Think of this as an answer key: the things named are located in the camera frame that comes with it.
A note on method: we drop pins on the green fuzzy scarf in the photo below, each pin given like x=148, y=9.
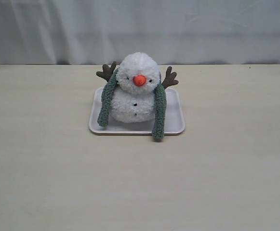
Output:
x=133, y=99

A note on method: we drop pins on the white backdrop curtain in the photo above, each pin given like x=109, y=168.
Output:
x=170, y=31

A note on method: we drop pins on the white rectangular tray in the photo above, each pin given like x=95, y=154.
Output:
x=174, y=119

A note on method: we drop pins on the white plush snowman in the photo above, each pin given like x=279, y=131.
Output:
x=140, y=63

